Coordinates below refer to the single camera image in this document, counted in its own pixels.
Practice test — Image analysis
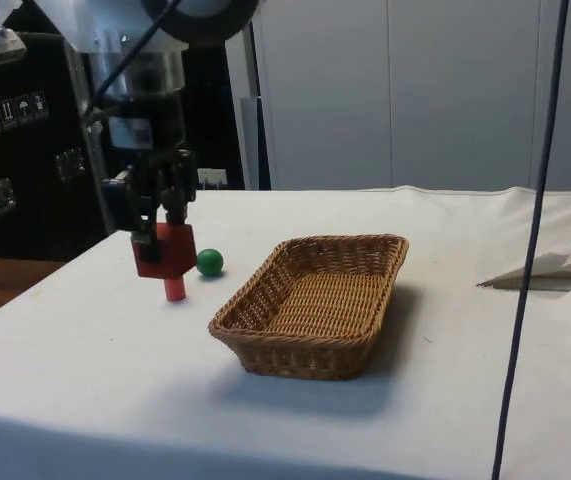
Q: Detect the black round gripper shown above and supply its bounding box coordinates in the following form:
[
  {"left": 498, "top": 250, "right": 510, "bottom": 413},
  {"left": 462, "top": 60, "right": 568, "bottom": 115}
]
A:
[{"left": 102, "top": 93, "right": 199, "bottom": 265}]

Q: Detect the red cube block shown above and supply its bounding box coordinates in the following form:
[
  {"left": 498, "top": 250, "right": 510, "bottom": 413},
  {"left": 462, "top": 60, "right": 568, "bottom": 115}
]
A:
[{"left": 134, "top": 222, "right": 196, "bottom": 280}]

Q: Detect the red cylinder block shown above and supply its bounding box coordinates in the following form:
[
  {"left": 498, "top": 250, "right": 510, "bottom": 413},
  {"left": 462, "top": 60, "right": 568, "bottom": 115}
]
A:
[{"left": 166, "top": 276, "right": 187, "bottom": 303}]

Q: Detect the brown wicker basket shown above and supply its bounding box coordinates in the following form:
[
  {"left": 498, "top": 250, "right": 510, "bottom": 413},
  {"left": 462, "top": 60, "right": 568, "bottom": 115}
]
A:
[{"left": 208, "top": 233, "right": 410, "bottom": 382}]

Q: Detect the green ball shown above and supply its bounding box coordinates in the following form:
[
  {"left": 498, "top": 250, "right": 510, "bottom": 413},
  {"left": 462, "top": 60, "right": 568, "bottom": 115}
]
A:
[{"left": 196, "top": 248, "right": 225, "bottom": 277}]

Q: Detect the black cable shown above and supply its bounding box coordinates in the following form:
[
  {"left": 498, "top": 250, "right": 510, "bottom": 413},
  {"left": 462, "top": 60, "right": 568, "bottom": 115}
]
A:
[{"left": 82, "top": 0, "right": 186, "bottom": 131}]

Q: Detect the dark blue cable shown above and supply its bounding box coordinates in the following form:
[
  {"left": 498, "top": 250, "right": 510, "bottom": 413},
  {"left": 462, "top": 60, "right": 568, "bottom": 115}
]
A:
[{"left": 489, "top": 0, "right": 571, "bottom": 480}]

